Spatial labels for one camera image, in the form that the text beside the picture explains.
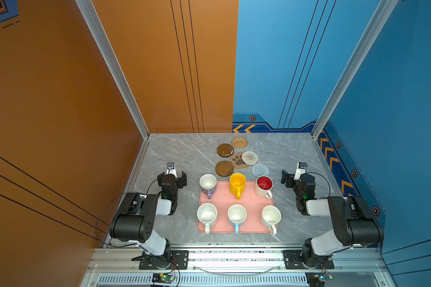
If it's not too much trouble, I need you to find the matte brown wooden coaster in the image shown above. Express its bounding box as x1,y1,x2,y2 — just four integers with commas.
215,161,234,177

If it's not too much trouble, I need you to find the white rainbow stitched coaster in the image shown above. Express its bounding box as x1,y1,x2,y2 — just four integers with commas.
241,151,259,166

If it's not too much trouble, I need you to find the glossy dark wooden coaster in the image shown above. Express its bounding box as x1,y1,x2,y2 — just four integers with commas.
217,143,234,158

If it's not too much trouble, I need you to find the cork paw print coaster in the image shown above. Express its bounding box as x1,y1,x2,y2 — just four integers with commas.
231,152,250,169

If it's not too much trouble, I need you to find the woven rattan round coaster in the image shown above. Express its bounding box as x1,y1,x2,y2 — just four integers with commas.
231,136,249,149

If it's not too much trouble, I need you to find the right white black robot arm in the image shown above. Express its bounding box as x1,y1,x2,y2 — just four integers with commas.
281,171,384,260

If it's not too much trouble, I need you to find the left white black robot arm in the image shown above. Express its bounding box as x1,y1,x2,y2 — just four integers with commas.
109,169,187,262

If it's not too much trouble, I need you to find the light blue woven coaster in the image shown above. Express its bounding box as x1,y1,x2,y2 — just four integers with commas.
251,163,270,178

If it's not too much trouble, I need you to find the purple mug white inside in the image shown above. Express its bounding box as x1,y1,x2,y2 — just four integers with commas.
199,174,217,199

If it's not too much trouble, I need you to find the white mug red inside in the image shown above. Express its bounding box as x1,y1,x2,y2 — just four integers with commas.
255,176,274,200

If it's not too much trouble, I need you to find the white mug front right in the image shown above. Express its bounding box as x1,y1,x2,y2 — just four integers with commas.
261,205,282,235

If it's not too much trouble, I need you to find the white mug front left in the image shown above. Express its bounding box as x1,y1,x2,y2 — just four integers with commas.
197,203,218,234

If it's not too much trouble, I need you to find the pink rectangular tray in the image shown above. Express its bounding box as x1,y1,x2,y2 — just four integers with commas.
198,181,274,234

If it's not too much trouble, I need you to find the yellow mug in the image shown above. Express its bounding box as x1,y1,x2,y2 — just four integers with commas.
229,173,247,200

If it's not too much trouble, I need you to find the right circuit board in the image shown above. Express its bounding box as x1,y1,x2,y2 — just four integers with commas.
305,273,334,287

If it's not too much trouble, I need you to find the left green circuit board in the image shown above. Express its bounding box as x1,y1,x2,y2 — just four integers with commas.
151,273,177,287

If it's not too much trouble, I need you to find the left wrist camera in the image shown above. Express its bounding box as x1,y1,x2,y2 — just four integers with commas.
165,162,177,178

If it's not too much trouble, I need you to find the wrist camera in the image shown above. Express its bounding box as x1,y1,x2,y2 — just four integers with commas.
294,161,308,181
165,162,177,178

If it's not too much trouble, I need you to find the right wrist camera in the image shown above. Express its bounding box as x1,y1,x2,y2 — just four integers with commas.
294,161,308,181

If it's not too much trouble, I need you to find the white mug blue handle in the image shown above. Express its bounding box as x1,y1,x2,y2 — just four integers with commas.
227,204,247,234

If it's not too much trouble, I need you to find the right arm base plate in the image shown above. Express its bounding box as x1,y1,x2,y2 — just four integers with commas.
283,250,335,270

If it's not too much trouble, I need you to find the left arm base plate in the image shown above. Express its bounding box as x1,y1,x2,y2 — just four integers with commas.
139,249,189,270

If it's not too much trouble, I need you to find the left aluminium corner post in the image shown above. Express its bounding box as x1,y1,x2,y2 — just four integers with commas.
75,0,150,140

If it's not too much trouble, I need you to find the aluminium corner post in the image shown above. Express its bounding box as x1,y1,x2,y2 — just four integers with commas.
311,0,398,140
75,0,150,140

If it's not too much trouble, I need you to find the right aluminium corner post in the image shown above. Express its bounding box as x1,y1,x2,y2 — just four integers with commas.
311,0,398,140

